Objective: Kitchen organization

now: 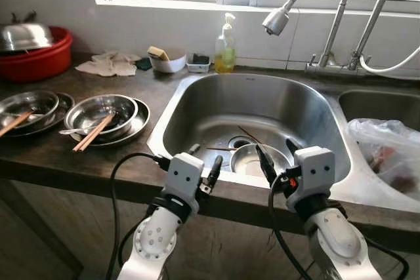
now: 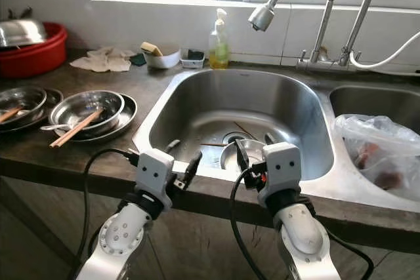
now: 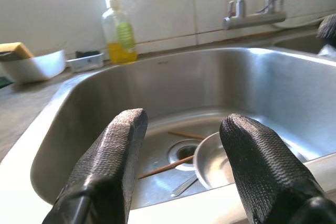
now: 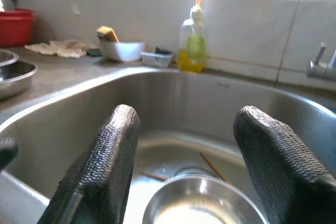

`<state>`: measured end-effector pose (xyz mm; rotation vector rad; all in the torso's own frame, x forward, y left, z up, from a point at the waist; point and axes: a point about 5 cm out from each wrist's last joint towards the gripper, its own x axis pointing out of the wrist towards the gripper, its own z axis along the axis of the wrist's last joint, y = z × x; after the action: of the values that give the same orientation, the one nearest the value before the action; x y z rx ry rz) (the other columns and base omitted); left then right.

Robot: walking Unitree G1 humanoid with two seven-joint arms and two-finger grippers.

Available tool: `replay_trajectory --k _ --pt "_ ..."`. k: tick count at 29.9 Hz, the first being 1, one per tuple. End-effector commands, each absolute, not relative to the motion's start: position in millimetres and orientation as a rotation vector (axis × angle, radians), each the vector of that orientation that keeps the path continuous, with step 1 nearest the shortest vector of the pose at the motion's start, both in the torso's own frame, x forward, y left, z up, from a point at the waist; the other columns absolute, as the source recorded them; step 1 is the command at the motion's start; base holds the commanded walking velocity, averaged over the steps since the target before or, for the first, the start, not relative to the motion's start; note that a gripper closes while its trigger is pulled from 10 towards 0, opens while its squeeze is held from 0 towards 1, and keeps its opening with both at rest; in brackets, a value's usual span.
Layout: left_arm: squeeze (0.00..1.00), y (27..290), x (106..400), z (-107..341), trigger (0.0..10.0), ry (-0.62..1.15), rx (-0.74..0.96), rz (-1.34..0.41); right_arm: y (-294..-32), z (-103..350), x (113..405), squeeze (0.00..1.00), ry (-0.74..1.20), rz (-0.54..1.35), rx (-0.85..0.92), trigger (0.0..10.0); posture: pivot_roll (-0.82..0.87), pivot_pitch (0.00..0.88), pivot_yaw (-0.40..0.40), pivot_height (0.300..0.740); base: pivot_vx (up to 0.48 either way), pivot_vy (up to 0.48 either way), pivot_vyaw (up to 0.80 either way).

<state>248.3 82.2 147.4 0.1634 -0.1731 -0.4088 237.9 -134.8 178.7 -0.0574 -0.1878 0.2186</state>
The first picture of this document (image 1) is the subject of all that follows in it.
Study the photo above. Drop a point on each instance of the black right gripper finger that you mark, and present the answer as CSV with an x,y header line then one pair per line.
x,y
266,165
294,147

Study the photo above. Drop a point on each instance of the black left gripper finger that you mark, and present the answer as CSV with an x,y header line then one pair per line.
x,y
195,149
215,170

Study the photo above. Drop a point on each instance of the wooden chopstick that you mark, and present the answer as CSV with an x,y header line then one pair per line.
x,y
90,133
16,123
98,133

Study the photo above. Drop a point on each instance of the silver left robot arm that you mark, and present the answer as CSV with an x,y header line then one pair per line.
x,y
152,240

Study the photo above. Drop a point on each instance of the small steel bowl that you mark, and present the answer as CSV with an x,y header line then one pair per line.
x,y
246,162

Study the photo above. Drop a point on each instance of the dark thin chopstick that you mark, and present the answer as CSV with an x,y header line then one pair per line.
x,y
220,149
249,135

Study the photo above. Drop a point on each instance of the steel sink drain strainer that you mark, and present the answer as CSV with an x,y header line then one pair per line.
x,y
239,141

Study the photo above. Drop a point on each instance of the stainless steel double sink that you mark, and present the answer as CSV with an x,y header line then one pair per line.
x,y
216,103

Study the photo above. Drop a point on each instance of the small clear plastic container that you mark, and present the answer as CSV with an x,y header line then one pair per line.
x,y
199,67

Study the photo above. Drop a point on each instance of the white ceramic bowl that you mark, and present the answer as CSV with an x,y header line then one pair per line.
x,y
172,65

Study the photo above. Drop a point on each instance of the clear plastic bag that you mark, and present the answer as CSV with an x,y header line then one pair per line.
x,y
380,136

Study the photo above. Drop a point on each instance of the dark scrubber pad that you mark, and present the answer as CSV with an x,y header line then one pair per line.
x,y
200,59

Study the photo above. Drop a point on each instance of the green scouring pad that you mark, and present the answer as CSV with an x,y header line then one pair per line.
x,y
144,64

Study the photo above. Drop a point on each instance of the yellow dish soap pump bottle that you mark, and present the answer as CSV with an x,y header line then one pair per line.
x,y
225,54

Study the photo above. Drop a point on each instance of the yellow sponge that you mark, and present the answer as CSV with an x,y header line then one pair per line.
x,y
157,53

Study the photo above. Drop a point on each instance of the white crumpled cloth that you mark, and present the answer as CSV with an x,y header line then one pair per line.
x,y
108,65

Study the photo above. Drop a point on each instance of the steel spoon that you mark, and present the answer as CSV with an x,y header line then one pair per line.
x,y
69,132

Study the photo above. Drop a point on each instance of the steel faucet with spray head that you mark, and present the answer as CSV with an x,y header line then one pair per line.
x,y
338,24

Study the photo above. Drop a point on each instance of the curved steel faucet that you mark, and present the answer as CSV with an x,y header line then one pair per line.
x,y
371,27

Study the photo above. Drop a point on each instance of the red plastic basin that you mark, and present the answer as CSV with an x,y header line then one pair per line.
x,y
39,65

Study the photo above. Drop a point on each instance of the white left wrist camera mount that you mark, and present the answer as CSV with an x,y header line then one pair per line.
x,y
182,175

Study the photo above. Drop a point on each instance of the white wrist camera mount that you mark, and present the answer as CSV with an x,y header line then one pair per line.
x,y
314,172
182,175

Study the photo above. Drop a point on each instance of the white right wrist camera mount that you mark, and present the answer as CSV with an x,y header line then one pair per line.
x,y
314,172

